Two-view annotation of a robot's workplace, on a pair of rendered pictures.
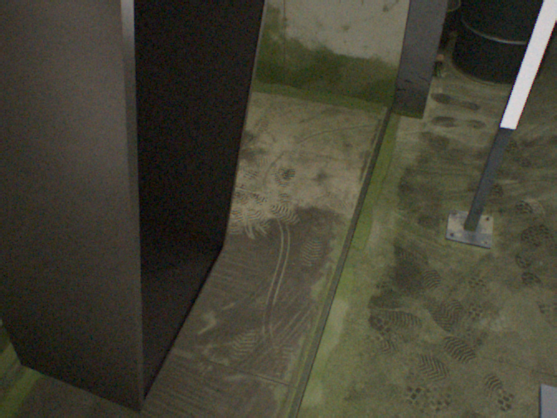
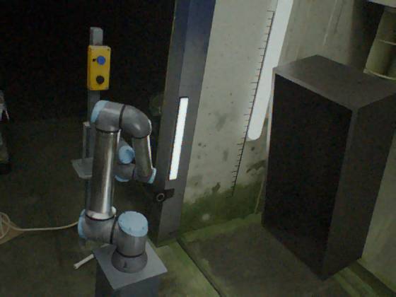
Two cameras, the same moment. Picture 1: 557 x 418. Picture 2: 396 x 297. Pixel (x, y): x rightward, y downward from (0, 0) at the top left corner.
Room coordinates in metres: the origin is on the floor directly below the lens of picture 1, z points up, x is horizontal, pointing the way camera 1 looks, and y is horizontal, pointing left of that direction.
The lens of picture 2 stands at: (1.58, -1.96, 2.24)
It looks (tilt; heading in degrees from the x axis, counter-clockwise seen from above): 27 degrees down; 124
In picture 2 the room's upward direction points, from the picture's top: 10 degrees clockwise
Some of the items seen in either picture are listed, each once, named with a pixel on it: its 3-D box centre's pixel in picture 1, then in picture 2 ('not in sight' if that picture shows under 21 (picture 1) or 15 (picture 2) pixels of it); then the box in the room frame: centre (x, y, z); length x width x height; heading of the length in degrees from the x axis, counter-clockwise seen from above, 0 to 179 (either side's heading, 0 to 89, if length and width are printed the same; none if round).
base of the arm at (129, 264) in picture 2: not in sight; (130, 252); (0.40, -0.71, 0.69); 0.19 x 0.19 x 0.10
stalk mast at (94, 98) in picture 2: not in sight; (91, 150); (-0.41, -0.33, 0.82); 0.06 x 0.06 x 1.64; 71
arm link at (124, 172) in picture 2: not in sight; (124, 169); (0.06, -0.47, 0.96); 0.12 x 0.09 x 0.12; 31
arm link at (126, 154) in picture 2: not in sight; (123, 151); (0.05, -0.48, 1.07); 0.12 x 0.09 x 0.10; 161
